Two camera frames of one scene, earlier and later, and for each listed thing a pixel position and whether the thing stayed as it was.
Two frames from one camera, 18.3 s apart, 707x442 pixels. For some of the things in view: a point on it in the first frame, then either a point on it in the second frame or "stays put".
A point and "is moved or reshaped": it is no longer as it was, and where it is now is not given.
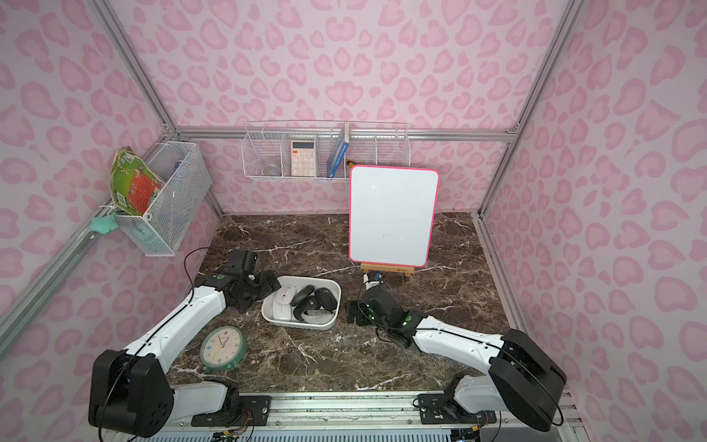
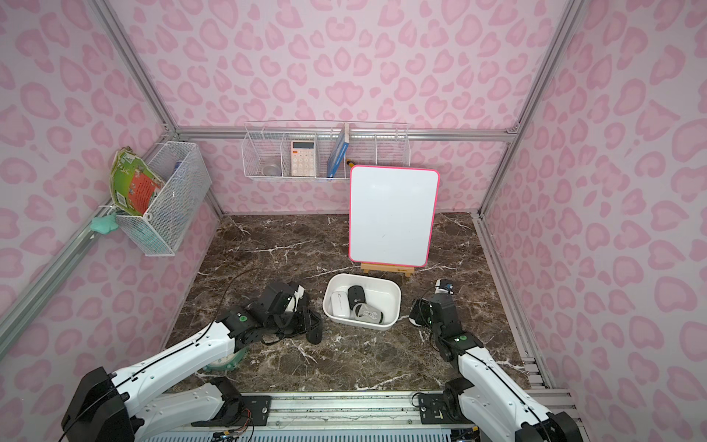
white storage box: [332, 284] is moved or reshaped
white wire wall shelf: [320, 149] stays put
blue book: [338, 151] stays put
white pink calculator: [303, 157] stays put
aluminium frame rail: [343, 133] stays put
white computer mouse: [283, 299] is moved or reshaped
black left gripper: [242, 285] -> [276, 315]
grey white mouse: [317, 316] is moved or reshaped
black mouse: [327, 298] -> [355, 296]
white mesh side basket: [179, 205] stays put
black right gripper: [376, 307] -> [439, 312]
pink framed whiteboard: [392, 215] stays put
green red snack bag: [134, 186] stays put
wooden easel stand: [367, 268] stays put
